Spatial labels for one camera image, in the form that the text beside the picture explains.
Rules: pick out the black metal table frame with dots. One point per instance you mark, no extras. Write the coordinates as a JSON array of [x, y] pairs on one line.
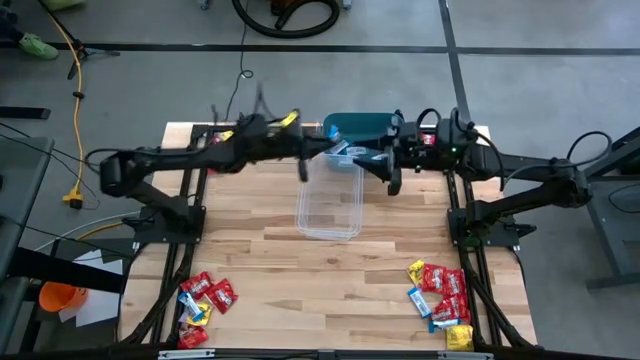
[[250, 354]]

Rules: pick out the black flat bar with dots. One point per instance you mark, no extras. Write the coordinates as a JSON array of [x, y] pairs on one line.
[[25, 113]]

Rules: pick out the grey metal stand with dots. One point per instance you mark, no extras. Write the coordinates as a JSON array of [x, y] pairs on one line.
[[605, 225]]

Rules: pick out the large clear plastic bin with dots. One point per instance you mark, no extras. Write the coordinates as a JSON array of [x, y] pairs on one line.
[[330, 210]]

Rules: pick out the silver metal bracket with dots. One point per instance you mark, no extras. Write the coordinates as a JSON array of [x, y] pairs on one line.
[[186, 354], [465, 356]]

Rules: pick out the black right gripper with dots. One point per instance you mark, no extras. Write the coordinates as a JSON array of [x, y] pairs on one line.
[[415, 150]]

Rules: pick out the person's green shoe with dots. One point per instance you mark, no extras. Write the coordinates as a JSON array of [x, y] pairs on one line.
[[62, 4], [37, 46]]

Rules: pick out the black metal beam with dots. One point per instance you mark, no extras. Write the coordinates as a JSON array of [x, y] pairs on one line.
[[65, 270]]

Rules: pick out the black tripod stand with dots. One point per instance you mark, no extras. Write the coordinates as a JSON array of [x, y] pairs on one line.
[[100, 52]]

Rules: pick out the grey caster wheel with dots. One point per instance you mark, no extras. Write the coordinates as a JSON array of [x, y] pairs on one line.
[[345, 4], [203, 4]]

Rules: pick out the grey desk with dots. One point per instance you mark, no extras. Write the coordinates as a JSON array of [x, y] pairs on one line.
[[20, 190]]

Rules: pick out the orange bucket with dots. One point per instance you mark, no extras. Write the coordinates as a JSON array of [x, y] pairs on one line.
[[57, 297]]

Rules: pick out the white paper sheets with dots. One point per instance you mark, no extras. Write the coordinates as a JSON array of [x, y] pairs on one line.
[[100, 305]]

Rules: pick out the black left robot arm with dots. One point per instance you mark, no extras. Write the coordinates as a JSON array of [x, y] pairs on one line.
[[165, 157]]

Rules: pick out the red Skittles candy pack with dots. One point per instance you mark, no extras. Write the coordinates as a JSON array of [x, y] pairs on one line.
[[433, 278], [451, 309], [454, 282], [215, 141], [196, 285], [212, 171], [221, 296], [192, 337]]

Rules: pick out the person's leg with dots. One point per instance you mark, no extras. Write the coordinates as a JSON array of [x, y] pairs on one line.
[[7, 30]]

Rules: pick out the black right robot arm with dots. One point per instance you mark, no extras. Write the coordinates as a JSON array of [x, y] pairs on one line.
[[525, 195]]

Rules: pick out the teal plastic bin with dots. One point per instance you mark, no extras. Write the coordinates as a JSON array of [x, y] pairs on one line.
[[360, 125]]

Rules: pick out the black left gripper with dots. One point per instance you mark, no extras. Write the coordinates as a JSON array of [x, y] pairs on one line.
[[270, 142]]

